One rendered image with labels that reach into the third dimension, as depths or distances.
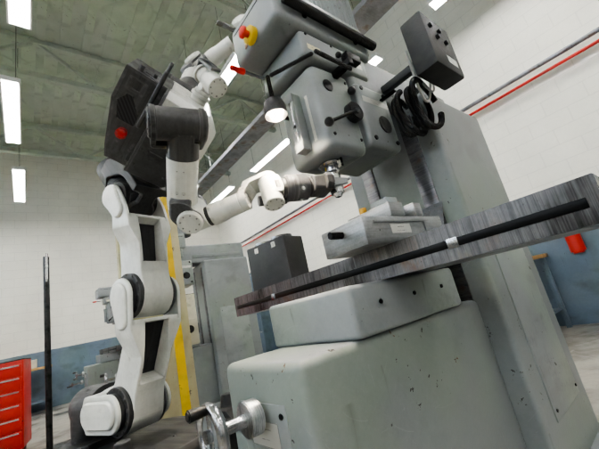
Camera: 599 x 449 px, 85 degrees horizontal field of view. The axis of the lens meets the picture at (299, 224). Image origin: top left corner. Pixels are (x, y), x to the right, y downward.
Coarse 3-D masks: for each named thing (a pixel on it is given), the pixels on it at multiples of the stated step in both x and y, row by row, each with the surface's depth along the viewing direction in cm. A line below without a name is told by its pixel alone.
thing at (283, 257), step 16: (272, 240) 132; (288, 240) 131; (256, 256) 138; (272, 256) 132; (288, 256) 127; (304, 256) 135; (256, 272) 137; (272, 272) 131; (288, 272) 126; (304, 272) 132; (256, 288) 137
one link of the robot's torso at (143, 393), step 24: (120, 288) 99; (120, 312) 98; (168, 312) 113; (120, 336) 99; (144, 336) 100; (168, 336) 106; (120, 360) 103; (144, 360) 105; (168, 360) 106; (120, 384) 102; (144, 384) 100; (120, 408) 96; (144, 408) 100; (120, 432) 97
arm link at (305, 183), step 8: (296, 176) 103; (304, 176) 104; (312, 176) 105; (320, 176) 105; (328, 176) 104; (304, 184) 103; (312, 184) 105; (320, 184) 104; (328, 184) 104; (304, 192) 103; (312, 192) 106; (320, 192) 108; (328, 192) 109; (296, 200) 105
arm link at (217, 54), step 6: (222, 42) 143; (210, 48) 144; (216, 48) 143; (222, 48) 143; (228, 48) 144; (204, 54) 145; (210, 54) 144; (216, 54) 144; (222, 54) 145; (228, 54) 146; (210, 60) 144; (216, 60) 145; (222, 60) 147
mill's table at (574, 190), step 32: (544, 192) 57; (576, 192) 54; (448, 224) 70; (480, 224) 65; (512, 224) 61; (544, 224) 57; (576, 224) 54; (384, 256) 82; (416, 256) 75; (448, 256) 70; (480, 256) 74; (288, 288) 113; (320, 288) 100
